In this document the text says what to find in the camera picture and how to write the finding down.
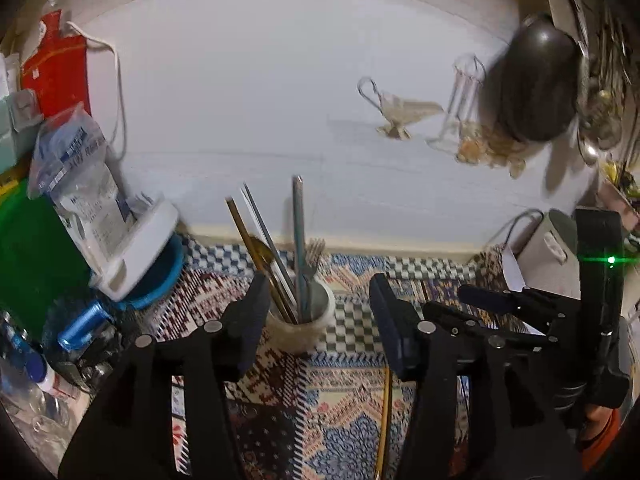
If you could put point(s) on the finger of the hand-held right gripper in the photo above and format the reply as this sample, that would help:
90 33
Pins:
485 297
465 320

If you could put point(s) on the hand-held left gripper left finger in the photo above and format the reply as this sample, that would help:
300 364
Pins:
252 330

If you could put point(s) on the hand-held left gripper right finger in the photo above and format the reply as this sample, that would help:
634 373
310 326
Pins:
392 330

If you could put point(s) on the white cup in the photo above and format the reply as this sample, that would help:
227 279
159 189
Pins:
300 337

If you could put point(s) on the gold spoon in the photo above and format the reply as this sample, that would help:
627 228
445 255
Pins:
260 255

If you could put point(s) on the metal fork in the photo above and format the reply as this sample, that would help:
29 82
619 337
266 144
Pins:
313 260

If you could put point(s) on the gold chopstick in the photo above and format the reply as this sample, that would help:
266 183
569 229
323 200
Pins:
386 420
245 234

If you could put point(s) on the silver chopstick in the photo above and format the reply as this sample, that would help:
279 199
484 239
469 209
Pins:
267 230

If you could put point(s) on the grey metal utensil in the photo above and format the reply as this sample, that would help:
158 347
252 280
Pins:
298 230

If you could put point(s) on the person's right forearm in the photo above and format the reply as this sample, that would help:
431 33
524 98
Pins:
597 427

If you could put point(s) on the white paper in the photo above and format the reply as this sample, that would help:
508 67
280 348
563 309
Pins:
515 272

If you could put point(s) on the white appliance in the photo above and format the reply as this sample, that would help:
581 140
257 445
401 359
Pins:
542 250

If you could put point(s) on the patterned tablecloth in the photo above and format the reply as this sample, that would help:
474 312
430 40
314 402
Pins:
350 410

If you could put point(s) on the blue bowl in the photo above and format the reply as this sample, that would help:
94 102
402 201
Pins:
167 280

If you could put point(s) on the white perforated container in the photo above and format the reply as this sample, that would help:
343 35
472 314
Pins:
135 250

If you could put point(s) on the pile of seashells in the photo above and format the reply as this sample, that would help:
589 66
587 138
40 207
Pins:
492 152

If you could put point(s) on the blue metal cylinder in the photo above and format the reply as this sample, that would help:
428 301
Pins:
80 330

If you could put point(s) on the clear glass vase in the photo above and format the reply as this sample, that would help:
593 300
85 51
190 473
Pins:
462 100

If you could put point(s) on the hanging metal ladles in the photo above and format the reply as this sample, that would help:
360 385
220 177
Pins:
600 105

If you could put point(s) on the glass lamp-shaped ornament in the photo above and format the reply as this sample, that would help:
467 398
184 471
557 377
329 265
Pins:
400 110

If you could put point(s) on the clear plastic bottle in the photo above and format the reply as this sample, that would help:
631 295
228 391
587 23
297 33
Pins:
35 372

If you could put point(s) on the dark round object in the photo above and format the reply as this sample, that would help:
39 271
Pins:
540 80

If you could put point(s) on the green plastic container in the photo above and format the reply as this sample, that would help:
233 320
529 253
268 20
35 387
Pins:
35 260

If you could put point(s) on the clear plastic bag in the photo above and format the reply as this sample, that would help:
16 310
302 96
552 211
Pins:
80 175

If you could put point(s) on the pale green box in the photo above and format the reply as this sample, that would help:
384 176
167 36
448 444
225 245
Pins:
10 130

